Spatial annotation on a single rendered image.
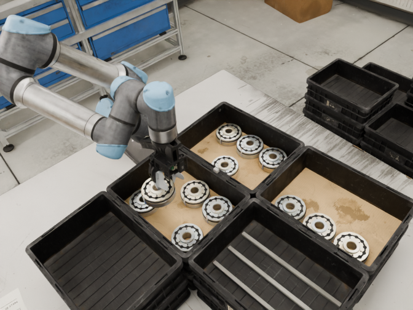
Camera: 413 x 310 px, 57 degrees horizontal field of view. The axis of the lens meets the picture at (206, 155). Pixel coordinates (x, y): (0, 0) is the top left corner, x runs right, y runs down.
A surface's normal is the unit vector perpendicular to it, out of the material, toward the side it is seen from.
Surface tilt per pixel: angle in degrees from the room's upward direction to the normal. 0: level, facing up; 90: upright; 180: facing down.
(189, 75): 0
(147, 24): 90
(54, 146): 0
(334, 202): 0
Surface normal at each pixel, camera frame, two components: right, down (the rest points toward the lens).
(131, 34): 0.64, 0.51
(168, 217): -0.09, -0.69
